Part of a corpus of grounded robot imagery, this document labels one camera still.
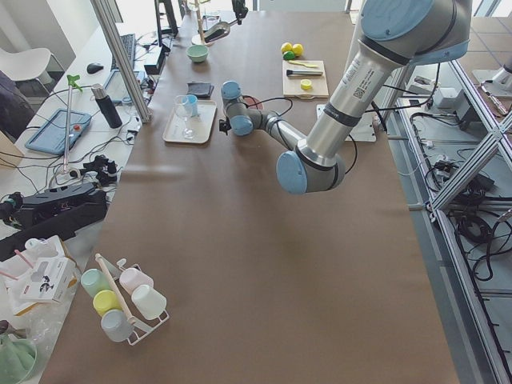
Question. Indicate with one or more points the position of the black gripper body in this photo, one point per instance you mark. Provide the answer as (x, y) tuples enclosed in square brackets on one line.
[(239, 7), (223, 126)]

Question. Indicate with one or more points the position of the stainless steel ice scoop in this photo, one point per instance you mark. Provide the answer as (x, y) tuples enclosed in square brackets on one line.
[(217, 31)]

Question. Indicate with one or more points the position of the pink bowl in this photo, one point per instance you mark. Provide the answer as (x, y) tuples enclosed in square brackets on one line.
[(252, 102)]

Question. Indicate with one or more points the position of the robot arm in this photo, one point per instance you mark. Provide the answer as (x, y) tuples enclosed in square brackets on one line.
[(392, 34), (239, 5)]

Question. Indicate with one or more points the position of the light blue plastic cup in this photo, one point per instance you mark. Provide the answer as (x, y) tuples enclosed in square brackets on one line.
[(193, 101)]

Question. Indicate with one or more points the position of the pink plastic cup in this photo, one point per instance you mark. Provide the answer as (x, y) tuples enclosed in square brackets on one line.
[(131, 278)]

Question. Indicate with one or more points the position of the white plastic cup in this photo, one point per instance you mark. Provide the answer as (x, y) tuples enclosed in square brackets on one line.
[(148, 301)]

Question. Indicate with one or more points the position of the green plastic cup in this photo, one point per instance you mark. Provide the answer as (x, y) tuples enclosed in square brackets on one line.
[(93, 281)]

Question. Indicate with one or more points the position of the yellow plastic cup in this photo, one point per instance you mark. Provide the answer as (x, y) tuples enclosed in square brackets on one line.
[(104, 301)]

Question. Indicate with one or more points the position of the grey plastic cup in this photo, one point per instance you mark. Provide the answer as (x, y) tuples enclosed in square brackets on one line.
[(116, 326)]

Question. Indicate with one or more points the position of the cream rabbit serving tray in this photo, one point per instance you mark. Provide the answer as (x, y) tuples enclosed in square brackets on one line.
[(195, 129)]

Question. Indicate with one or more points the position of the folded grey cloth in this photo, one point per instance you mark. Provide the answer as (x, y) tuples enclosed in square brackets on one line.
[(202, 90)]

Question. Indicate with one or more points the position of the clear wine glass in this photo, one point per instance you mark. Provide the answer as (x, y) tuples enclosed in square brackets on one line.
[(184, 114)]

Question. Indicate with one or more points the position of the wooden mug tree stand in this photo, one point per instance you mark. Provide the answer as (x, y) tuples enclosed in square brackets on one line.
[(205, 16)]

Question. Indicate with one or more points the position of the upper whole yellow lemon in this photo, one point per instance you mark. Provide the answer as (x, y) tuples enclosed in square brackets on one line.
[(286, 47)]

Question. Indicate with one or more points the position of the whole yellow lemon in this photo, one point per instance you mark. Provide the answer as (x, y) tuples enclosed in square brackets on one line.
[(286, 47), (288, 55)]

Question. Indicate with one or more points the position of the pale green bowl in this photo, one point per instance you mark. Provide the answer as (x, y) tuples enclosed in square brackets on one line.
[(197, 53)]

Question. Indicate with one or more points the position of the lower whole yellow lemon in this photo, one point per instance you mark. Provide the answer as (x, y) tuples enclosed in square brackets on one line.
[(288, 55)]

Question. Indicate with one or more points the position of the yellow plastic knife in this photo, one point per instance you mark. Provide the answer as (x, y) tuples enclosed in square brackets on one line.
[(304, 64)]

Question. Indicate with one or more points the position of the bamboo cutting board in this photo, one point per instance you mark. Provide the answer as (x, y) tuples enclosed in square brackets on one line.
[(291, 85)]

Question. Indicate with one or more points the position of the half lemon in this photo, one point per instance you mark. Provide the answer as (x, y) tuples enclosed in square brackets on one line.
[(305, 84)]

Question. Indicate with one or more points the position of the steel muddler black tip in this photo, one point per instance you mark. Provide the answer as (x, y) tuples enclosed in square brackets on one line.
[(303, 73)]

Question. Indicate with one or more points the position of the blue teach pendant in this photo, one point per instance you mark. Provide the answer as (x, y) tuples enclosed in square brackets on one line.
[(116, 89), (50, 137)]

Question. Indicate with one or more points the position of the black keyboard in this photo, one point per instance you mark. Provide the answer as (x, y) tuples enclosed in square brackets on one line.
[(129, 45)]

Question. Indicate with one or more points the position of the black water bottle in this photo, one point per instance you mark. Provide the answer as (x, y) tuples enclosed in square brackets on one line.
[(106, 106)]

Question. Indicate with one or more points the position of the black computer mouse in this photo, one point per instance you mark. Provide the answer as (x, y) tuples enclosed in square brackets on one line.
[(94, 67)]

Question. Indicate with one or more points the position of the white chair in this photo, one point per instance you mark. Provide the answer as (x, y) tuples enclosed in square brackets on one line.
[(26, 65)]

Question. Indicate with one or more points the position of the white product box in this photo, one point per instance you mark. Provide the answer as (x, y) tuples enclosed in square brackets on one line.
[(48, 280)]

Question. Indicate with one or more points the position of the white wire cup rack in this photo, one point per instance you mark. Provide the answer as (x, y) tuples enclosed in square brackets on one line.
[(142, 327)]

